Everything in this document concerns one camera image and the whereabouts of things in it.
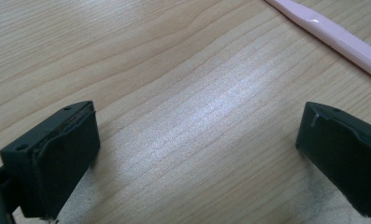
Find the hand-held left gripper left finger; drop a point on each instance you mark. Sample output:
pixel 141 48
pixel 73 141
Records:
pixel 64 155

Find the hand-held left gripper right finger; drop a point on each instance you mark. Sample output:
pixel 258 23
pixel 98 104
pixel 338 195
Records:
pixel 342 149

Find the pink toothbrush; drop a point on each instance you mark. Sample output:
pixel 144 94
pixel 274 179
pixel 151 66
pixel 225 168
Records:
pixel 329 29

